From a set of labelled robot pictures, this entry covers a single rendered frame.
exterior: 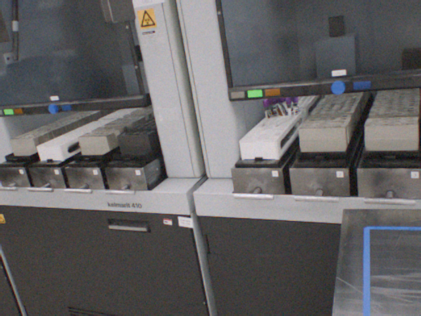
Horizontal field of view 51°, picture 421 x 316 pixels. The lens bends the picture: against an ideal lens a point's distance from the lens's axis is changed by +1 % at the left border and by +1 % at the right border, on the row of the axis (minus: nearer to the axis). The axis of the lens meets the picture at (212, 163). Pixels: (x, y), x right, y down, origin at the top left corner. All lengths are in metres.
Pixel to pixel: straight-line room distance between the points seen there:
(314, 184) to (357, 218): 0.30
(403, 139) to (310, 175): 0.22
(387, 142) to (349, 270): 0.49
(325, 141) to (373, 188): 0.16
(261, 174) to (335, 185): 0.18
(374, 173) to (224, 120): 0.41
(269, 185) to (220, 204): 0.15
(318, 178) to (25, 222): 1.04
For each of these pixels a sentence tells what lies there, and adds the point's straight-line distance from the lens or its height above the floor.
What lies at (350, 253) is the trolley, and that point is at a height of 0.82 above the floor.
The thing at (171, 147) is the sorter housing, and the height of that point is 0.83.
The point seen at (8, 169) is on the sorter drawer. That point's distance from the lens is 1.60.
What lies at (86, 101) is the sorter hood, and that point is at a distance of 1.37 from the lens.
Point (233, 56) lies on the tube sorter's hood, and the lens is 1.11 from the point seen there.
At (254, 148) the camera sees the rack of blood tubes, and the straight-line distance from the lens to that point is 1.10.
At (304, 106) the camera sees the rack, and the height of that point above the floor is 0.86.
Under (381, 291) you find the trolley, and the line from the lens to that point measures 0.62.
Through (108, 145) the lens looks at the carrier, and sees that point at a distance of 1.38.
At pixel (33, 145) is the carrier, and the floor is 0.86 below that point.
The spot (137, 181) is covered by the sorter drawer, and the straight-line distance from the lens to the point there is 1.26.
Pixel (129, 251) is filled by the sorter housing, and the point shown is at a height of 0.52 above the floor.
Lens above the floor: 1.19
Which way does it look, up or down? 19 degrees down
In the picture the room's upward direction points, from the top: 10 degrees counter-clockwise
